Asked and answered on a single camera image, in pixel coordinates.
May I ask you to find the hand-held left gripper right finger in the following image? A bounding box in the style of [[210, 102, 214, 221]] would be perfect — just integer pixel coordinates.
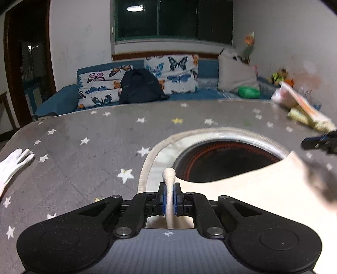
[[174, 183, 264, 239]]

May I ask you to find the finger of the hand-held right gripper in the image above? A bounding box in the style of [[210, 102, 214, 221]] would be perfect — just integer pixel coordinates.
[[301, 131, 337, 156]]

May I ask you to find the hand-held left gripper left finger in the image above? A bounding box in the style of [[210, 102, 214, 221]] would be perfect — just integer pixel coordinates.
[[79, 183, 167, 239]]

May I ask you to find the beige shirt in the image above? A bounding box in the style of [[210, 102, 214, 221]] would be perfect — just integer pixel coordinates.
[[137, 128, 337, 274]]

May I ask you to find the yellow-green packet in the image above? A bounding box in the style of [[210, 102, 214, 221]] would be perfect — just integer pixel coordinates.
[[286, 107, 337, 132]]

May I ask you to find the pink and white packet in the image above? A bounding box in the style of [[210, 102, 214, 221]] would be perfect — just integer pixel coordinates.
[[271, 81, 333, 122]]

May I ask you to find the yellow stuffed toy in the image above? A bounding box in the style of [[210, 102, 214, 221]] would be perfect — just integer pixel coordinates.
[[267, 68, 289, 86]]

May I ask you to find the green bowl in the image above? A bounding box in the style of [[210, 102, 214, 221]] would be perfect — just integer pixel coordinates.
[[238, 86, 261, 99]]

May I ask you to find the grey star-printed blanket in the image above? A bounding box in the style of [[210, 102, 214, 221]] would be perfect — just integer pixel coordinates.
[[0, 99, 337, 274]]

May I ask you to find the beige tote bag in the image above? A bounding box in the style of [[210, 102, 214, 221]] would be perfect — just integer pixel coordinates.
[[217, 48, 261, 93]]

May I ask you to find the black backpack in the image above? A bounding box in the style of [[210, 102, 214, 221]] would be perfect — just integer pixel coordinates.
[[118, 69, 171, 105]]

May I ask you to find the orange artificial flower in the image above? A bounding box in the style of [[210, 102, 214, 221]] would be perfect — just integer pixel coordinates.
[[243, 31, 256, 64]]

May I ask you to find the butterfly-printed cushion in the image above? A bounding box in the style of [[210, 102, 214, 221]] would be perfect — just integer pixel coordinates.
[[77, 64, 134, 109], [144, 54, 199, 95]]

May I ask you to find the blue sofa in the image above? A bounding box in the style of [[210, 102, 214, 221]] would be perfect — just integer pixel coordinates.
[[33, 58, 279, 118]]

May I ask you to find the white glove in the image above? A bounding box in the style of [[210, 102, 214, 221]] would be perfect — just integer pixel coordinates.
[[0, 148, 35, 197]]

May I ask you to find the blue stool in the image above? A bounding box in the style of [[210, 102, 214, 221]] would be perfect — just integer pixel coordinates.
[[23, 76, 45, 109]]

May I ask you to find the green-framed window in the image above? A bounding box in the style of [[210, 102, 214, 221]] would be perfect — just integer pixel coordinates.
[[110, 0, 234, 45]]

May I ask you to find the wooden chair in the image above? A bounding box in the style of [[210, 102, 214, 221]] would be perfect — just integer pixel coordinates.
[[0, 92, 14, 130]]

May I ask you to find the dark wooden door frame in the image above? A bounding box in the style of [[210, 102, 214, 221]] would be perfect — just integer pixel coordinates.
[[4, 0, 57, 130]]

